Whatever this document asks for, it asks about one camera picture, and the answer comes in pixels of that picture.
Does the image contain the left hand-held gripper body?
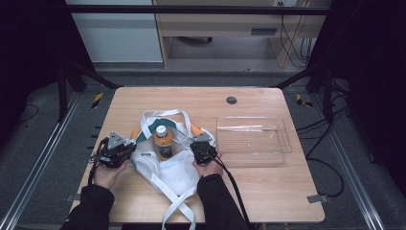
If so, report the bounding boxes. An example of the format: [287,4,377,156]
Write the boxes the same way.
[90,131,132,170]

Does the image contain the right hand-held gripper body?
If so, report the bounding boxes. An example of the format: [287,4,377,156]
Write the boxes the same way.
[190,131,219,166]

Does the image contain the white patterned tote bag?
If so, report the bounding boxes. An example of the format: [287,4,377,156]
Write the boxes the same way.
[130,108,218,230]

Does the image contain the person's right hand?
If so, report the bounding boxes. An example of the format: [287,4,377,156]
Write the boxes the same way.
[192,151,225,178]

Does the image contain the person's left hand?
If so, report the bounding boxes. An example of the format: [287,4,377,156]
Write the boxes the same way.
[92,159,129,191]

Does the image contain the orange juice bottle white cap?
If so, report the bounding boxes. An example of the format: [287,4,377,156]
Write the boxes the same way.
[152,125,174,162]

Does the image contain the clear plastic container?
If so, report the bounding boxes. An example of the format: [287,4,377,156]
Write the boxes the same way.
[215,115,294,169]

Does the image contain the yellow black tape strip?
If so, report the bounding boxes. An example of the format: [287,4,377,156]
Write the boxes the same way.
[91,92,104,109]
[295,93,314,108]

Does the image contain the black metal stand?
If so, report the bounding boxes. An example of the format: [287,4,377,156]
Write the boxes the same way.
[56,60,124,123]
[271,60,336,126]

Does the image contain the white cabinet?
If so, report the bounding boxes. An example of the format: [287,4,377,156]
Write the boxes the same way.
[65,0,164,63]

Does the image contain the grey metal table clamp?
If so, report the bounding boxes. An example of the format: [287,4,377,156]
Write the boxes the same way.
[306,194,329,204]

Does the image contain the wooden desk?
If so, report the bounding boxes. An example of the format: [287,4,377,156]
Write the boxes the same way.
[152,0,333,69]

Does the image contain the left hand-held gripper cable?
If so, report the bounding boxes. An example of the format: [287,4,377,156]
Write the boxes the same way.
[87,137,109,187]

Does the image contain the hand-held gripper cable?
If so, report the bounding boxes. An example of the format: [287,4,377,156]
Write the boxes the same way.
[211,154,257,230]
[87,137,109,187]

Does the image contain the right hand-held gripper cable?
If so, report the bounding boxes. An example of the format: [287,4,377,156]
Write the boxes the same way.
[211,154,257,230]

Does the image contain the aluminium floor rail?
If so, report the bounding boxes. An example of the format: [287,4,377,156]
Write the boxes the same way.
[0,92,82,230]
[310,94,387,230]

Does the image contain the thin black floor cable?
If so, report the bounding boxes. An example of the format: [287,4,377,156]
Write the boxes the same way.
[18,103,40,124]

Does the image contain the hanging black desk cables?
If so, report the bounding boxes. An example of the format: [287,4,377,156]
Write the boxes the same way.
[279,1,315,69]

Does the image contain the black horizontal frame bar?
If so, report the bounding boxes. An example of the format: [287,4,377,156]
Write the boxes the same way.
[63,4,333,16]

